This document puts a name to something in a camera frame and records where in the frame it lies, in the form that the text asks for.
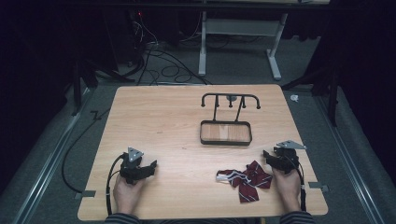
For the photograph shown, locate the person's right hand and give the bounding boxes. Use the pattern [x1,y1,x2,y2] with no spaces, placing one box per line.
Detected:
[272,167,303,214]

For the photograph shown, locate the tangle of black floor cables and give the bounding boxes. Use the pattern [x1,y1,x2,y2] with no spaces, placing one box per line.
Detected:
[125,12,214,86]

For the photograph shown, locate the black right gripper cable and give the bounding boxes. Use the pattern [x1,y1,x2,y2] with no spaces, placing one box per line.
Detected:
[288,154,308,213]

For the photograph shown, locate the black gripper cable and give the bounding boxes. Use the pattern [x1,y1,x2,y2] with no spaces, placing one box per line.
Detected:
[288,154,308,213]
[105,153,127,217]

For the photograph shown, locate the black floor cable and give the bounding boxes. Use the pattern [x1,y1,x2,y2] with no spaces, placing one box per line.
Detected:
[61,106,112,194]

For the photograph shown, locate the grey tape strip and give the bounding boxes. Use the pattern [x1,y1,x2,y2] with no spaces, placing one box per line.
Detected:
[307,181,330,193]
[74,189,97,201]

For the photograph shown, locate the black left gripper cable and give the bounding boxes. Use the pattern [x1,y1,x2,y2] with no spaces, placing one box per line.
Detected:
[105,153,127,217]

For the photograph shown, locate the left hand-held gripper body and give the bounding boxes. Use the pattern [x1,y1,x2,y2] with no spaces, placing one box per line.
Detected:
[119,147,149,186]

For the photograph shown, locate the maroon striped bow tie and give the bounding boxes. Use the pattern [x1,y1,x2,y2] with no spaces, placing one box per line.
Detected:
[216,160,274,204]

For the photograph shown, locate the white metal desk frame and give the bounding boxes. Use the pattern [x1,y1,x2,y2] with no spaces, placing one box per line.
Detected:
[198,10,290,81]

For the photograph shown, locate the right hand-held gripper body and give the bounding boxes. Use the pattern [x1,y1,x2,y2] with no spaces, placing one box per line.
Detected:
[272,139,308,175]

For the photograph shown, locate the black metal stand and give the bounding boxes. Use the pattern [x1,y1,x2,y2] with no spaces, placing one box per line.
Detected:
[280,62,341,128]
[70,58,136,118]

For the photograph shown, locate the grey metal floor rail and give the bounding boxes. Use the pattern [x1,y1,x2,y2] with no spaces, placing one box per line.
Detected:
[312,92,389,224]
[10,87,96,224]

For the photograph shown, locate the person's left hand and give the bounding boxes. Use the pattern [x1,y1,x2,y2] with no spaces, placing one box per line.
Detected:
[112,173,148,217]

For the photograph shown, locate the black metal rack with tray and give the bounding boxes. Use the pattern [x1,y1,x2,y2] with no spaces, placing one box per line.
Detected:
[199,92,262,147]

